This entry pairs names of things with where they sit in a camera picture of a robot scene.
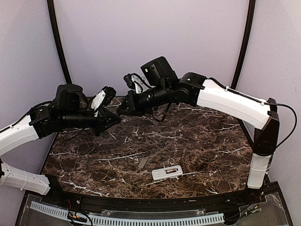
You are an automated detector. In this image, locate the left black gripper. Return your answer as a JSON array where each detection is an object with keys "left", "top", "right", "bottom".
[{"left": 60, "top": 108, "right": 122, "bottom": 137}]

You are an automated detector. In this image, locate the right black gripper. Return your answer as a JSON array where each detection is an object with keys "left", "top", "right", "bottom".
[{"left": 116, "top": 81, "right": 171, "bottom": 116}]

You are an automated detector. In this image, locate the grey battery cover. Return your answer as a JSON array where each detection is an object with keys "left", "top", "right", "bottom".
[{"left": 138, "top": 158, "right": 147, "bottom": 169}]

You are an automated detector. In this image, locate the white remote control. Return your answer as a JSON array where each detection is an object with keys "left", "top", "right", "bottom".
[{"left": 151, "top": 165, "right": 183, "bottom": 181}]

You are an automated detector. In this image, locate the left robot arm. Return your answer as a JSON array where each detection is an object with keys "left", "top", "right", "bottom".
[{"left": 0, "top": 84, "right": 121, "bottom": 205}]

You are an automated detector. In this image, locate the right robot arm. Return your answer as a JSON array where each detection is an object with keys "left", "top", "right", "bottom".
[{"left": 117, "top": 56, "right": 281, "bottom": 204}]

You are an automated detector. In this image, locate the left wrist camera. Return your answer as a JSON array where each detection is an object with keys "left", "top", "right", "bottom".
[{"left": 90, "top": 86, "right": 117, "bottom": 117}]

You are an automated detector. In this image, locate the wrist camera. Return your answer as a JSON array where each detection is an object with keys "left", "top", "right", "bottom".
[
  {"left": 90, "top": 86, "right": 117, "bottom": 117},
  {"left": 123, "top": 73, "right": 148, "bottom": 94}
]

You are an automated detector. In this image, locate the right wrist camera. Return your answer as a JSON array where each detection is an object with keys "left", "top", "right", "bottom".
[{"left": 123, "top": 73, "right": 148, "bottom": 94}]

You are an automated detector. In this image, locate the black front rail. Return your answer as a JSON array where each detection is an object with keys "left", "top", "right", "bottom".
[{"left": 42, "top": 189, "right": 265, "bottom": 213}]

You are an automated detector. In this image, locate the white slotted cable duct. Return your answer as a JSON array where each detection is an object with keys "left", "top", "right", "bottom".
[{"left": 30, "top": 201, "right": 224, "bottom": 226}]

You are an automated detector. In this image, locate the left black frame post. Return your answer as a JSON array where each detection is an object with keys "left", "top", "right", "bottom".
[{"left": 47, "top": 0, "right": 72, "bottom": 84}]

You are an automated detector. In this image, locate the black frame post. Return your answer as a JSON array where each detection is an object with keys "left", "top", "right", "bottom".
[
  {"left": 47, "top": 0, "right": 72, "bottom": 84},
  {"left": 230, "top": 0, "right": 256, "bottom": 89}
]

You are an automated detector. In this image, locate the right black frame post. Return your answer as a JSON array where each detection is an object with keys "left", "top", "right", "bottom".
[{"left": 230, "top": 0, "right": 256, "bottom": 89}]

